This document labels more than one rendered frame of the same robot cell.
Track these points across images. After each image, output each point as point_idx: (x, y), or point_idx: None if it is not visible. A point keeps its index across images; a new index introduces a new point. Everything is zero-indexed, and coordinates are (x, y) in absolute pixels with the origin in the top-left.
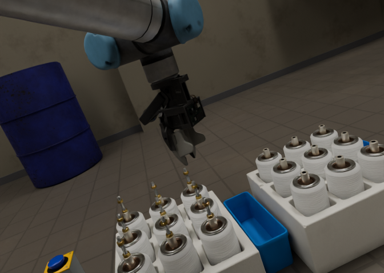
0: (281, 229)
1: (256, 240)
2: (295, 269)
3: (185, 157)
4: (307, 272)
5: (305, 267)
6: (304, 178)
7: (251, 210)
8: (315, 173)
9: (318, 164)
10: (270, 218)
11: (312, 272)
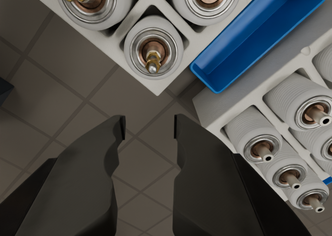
0: (226, 80)
1: (237, 21)
2: (197, 78)
3: (122, 139)
4: (196, 90)
5: (202, 87)
6: (259, 154)
7: None
8: (303, 133)
9: (311, 147)
10: (249, 59)
11: (197, 93)
